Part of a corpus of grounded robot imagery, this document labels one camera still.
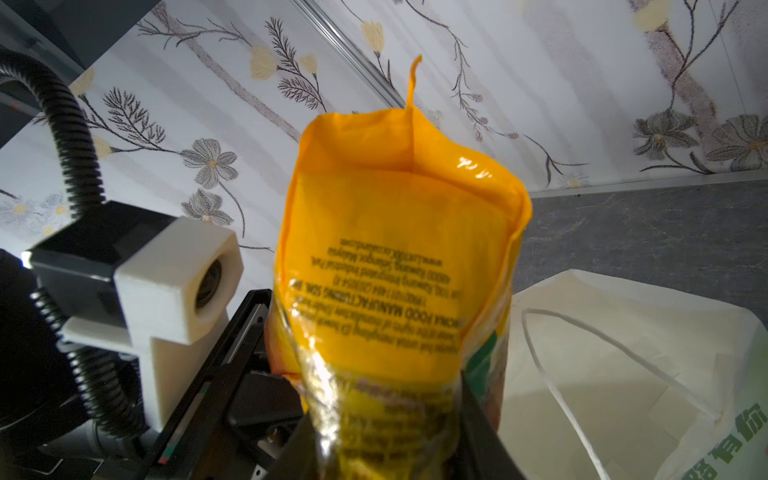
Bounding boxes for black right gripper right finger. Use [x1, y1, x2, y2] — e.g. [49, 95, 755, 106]
[449, 376, 525, 480]

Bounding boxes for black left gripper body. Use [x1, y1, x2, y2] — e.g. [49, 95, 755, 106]
[133, 289, 303, 479]

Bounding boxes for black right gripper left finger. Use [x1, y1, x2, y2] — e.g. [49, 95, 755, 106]
[265, 415, 321, 480]

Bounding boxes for white green paper bag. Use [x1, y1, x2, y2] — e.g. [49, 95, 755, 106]
[499, 270, 767, 479]

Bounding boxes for orange yellow snack packet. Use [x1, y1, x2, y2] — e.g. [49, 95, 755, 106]
[263, 55, 534, 480]

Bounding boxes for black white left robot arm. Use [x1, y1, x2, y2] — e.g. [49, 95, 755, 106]
[1, 1, 307, 293]

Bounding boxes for left corner aluminium profile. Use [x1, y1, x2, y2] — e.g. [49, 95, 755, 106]
[292, 0, 405, 108]

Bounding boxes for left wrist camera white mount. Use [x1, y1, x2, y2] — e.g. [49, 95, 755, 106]
[28, 200, 246, 433]

